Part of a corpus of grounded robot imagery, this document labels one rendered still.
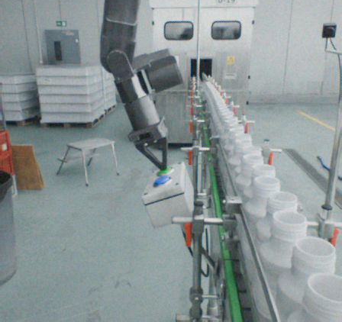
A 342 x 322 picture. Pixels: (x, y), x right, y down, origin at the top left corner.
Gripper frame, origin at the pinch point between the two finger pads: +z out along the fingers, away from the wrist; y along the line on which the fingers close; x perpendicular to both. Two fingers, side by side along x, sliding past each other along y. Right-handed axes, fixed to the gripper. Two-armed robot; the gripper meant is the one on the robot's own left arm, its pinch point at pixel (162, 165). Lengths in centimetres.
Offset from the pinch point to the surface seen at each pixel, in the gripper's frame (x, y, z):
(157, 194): 0.7, -10.1, 2.0
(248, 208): -13.7, -19.0, 5.1
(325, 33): -62, 70, -9
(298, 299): -15.2, -38.1, 5.6
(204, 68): -23, 457, 5
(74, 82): 214, 563, -48
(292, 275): -15.5, -36.2, 4.4
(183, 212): -2.6, -10.1, 6.8
